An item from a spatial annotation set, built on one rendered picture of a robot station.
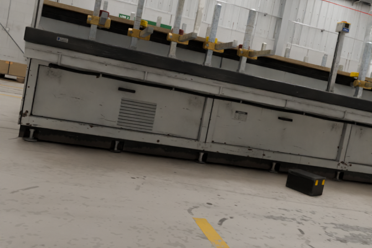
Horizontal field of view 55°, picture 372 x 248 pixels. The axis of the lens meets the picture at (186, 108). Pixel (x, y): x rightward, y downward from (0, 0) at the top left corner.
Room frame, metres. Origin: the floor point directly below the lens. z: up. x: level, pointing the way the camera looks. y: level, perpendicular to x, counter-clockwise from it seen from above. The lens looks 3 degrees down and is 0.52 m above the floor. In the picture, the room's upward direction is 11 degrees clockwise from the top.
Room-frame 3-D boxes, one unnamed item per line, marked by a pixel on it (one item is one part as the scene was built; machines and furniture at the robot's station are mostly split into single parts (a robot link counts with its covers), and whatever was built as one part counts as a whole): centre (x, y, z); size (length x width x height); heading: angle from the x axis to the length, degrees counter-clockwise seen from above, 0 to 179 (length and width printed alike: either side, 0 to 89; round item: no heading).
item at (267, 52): (2.38, -0.38, 0.84); 0.43 x 0.03 x 0.04; 17
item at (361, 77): (2.74, -1.28, 0.90); 0.04 x 0.04 x 0.48; 17
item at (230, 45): (2.30, -0.14, 0.83); 0.43 x 0.03 x 0.04; 17
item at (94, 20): (2.16, 0.61, 0.82); 0.14 x 0.06 x 0.05; 107
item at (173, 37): (2.30, 0.14, 0.83); 0.14 x 0.06 x 0.05; 107
